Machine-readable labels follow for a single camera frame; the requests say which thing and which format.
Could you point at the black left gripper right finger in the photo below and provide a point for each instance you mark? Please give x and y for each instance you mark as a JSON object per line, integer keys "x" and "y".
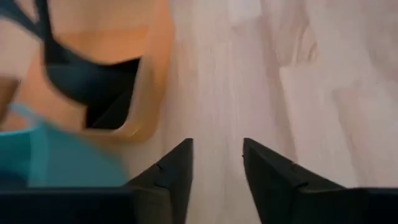
{"x": 280, "y": 193}

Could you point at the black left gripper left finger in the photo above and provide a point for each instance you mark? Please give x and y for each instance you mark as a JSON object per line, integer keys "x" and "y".
{"x": 155, "y": 199}

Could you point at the black plastic serving spoon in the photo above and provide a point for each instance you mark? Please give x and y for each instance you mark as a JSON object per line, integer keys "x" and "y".
{"x": 112, "y": 115}

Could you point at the orange translucent plastic bin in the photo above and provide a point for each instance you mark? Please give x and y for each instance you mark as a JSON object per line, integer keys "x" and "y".
{"x": 93, "y": 18}

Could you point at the light teal plastic bin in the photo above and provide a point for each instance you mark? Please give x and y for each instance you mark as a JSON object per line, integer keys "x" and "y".
{"x": 62, "y": 161}

